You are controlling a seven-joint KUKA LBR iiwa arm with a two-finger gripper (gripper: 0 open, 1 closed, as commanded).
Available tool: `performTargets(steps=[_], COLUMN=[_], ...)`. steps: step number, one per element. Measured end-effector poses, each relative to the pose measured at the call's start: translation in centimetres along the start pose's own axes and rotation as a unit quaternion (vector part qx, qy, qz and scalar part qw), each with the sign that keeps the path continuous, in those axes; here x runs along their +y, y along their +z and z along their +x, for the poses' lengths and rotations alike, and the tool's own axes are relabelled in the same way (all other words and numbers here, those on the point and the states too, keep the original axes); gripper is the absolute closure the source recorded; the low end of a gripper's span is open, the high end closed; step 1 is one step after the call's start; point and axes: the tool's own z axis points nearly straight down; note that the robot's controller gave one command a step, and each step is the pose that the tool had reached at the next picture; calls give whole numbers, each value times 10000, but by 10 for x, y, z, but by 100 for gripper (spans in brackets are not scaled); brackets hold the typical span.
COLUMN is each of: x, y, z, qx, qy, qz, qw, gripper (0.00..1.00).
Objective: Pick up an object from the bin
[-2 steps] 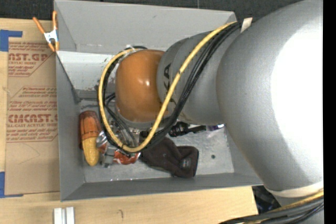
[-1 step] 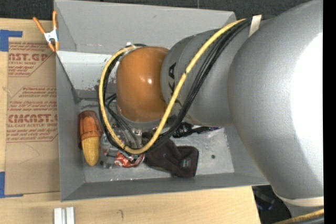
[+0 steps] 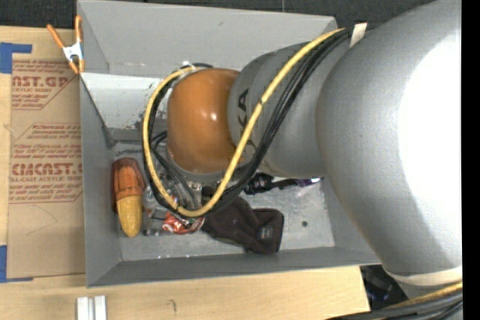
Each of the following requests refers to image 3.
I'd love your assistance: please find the brown cardboard board red print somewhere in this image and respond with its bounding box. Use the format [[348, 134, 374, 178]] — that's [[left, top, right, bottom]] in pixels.
[[0, 25, 88, 284]]

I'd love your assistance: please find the grey metal bin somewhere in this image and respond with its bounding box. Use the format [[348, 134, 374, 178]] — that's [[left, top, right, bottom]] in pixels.
[[76, 0, 383, 289]]

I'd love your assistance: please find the dark brown cloth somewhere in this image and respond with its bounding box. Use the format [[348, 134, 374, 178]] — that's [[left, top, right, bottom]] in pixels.
[[201, 196, 285, 256]]

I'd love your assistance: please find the orange and yellow toy corn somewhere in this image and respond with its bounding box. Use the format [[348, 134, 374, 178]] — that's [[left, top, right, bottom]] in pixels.
[[111, 157, 148, 238]]

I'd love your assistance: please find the red crumpled packet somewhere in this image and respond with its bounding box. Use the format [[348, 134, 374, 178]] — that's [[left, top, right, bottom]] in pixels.
[[162, 212, 206, 235]]

